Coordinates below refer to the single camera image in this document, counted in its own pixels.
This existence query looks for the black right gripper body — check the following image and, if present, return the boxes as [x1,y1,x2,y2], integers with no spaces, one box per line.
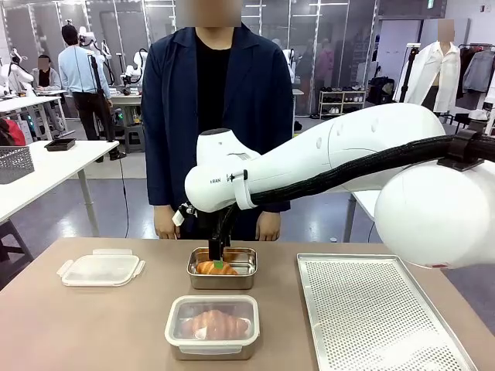
[208,212,233,251]

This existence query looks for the golden croissant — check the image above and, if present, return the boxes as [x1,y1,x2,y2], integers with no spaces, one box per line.
[181,308,251,341]
[196,253,241,276]

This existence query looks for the translucent clip-lock lid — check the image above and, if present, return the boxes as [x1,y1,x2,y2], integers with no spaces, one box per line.
[56,249,146,288]
[165,294,261,352]

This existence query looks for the person's left forearm navy sleeve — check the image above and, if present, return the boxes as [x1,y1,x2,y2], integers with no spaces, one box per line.
[259,69,294,213]

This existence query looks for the white table behind arm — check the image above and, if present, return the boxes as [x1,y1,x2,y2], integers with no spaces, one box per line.
[343,190,384,243]

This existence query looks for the person's right forearm navy sleeve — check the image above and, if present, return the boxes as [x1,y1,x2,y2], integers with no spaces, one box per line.
[145,123,174,209]

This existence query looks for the steel container without lid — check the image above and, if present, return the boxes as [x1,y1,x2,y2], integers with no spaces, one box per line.
[186,247,258,290]

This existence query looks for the person's right hand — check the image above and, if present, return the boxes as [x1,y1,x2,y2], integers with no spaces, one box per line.
[155,220,179,240]

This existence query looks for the person's left hand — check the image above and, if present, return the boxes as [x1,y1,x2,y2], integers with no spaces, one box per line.
[258,219,282,242]

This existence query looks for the grey metal stool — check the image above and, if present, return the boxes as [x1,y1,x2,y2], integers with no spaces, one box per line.
[123,125,145,155]

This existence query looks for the person in navy jacket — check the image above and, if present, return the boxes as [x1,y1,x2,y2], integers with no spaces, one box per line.
[141,22,295,241]

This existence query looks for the perforated aluminium baking tray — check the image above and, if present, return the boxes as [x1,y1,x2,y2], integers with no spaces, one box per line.
[296,253,479,371]

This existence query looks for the white side table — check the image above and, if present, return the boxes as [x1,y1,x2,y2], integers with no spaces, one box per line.
[0,138,121,237]

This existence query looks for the black tripod pole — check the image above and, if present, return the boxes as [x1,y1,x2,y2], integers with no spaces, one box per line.
[87,53,118,143]

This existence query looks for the black plastic tray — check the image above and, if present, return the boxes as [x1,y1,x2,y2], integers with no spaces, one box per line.
[43,138,77,152]

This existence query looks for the white shoe rack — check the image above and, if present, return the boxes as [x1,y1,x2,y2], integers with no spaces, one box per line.
[319,89,367,120]

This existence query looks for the black stool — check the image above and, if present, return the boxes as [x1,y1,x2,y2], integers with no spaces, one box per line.
[0,219,35,291]

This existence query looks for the person in light blue shirt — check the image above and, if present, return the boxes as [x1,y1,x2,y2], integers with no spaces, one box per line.
[57,25,127,162]

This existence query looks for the grey perforated basket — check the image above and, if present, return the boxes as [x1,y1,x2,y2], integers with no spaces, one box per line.
[0,145,35,185]

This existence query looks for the black bag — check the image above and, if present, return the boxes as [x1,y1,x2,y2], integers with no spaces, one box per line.
[367,76,396,105]

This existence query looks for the red garment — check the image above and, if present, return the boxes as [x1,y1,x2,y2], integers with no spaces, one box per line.
[0,117,27,147]

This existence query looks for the white background work desk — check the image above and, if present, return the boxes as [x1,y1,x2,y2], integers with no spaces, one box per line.
[0,94,67,143]

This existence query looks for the seated person in grey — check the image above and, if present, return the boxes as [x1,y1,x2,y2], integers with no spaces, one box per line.
[32,54,63,93]

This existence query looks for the mannequin in white shirt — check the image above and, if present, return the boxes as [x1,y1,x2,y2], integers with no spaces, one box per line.
[394,19,463,114]

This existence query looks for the clothing rack with dark garments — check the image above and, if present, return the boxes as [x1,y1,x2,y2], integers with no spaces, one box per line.
[457,43,495,106]

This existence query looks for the wrist camera with white tag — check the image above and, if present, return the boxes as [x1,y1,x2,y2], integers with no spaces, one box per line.
[172,203,197,228]

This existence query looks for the white cable strap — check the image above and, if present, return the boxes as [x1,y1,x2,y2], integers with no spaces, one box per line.
[230,168,257,210]

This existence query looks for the black floor cable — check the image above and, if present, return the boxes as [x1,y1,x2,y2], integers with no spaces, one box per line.
[117,153,131,237]

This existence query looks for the black corrugated cable conduit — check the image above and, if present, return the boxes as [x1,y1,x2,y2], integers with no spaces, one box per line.
[216,133,495,243]

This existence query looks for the black cable clamp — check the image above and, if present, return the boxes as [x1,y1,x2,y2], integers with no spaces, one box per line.
[436,129,485,172]

